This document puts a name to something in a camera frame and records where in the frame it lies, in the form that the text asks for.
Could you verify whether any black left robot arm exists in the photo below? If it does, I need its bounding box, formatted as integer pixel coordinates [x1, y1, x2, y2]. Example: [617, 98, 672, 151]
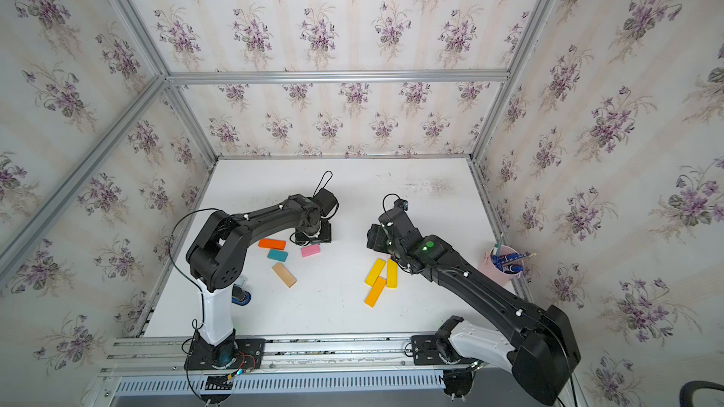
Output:
[186, 188, 339, 347]

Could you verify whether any pink block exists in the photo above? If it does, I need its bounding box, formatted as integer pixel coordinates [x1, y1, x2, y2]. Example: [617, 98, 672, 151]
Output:
[300, 244, 321, 258]

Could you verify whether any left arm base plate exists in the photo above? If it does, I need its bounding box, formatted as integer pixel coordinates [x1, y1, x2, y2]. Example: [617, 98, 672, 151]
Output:
[184, 337, 266, 371]

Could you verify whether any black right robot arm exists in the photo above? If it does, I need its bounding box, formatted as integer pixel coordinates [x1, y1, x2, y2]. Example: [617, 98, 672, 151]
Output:
[367, 207, 581, 406]

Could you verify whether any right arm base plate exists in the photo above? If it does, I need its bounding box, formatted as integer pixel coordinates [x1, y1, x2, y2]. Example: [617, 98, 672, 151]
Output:
[410, 335, 471, 366]

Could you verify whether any yellow block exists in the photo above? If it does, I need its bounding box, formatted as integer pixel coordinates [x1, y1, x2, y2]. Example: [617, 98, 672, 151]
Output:
[365, 258, 387, 286]
[386, 259, 398, 289]

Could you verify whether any amber orange block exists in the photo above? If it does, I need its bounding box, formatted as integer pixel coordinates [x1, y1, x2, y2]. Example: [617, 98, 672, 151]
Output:
[364, 277, 387, 308]

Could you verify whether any yellow block right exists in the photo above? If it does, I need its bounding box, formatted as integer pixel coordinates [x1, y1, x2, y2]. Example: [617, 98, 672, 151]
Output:
[386, 259, 398, 289]

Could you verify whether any blue stapler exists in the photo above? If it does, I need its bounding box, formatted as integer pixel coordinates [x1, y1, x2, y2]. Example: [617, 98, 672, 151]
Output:
[232, 286, 252, 306]

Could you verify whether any yellow block left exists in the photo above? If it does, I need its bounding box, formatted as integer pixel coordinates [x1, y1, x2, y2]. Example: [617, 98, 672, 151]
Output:
[365, 258, 387, 286]

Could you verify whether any natural wood block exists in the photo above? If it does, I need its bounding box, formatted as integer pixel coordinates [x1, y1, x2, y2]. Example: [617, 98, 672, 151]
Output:
[273, 262, 297, 288]

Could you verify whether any black chair edge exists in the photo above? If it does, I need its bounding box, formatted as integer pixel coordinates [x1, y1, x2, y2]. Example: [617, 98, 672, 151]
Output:
[679, 381, 723, 407]

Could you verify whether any pink pen cup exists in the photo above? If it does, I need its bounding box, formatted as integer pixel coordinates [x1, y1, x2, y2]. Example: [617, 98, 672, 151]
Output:
[478, 240, 537, 286]

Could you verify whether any short teal block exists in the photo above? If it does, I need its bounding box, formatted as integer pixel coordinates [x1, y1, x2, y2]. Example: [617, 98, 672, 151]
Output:
[267, 249, 288, 263]

